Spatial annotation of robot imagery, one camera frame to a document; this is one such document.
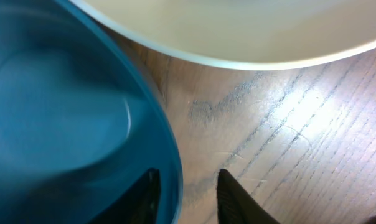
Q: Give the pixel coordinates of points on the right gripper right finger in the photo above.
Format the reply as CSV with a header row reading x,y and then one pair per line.
x,y
235,205

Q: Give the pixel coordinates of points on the large dark blue bowl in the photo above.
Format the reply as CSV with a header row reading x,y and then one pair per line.
x,y
80,122

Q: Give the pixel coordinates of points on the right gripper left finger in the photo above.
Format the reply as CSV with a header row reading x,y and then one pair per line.
x,y
138,205

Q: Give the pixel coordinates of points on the large cream bowl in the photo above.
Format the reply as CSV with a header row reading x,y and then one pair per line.
x,y
244,34

